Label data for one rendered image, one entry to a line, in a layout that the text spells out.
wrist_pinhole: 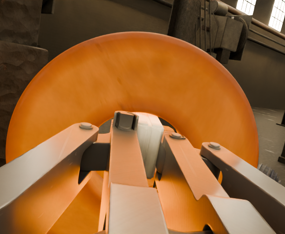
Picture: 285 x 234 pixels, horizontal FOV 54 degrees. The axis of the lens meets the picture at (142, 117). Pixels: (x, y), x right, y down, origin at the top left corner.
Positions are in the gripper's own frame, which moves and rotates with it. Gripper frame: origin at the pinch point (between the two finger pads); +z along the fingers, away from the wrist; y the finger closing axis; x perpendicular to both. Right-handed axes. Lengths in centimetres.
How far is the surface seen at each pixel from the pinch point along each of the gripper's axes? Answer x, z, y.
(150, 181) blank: -7.6, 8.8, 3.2
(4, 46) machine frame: 1.4, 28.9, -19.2
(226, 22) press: 113, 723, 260
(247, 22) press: 131, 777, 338
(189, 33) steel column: 40, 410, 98
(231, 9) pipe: 182, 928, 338
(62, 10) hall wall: 54, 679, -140
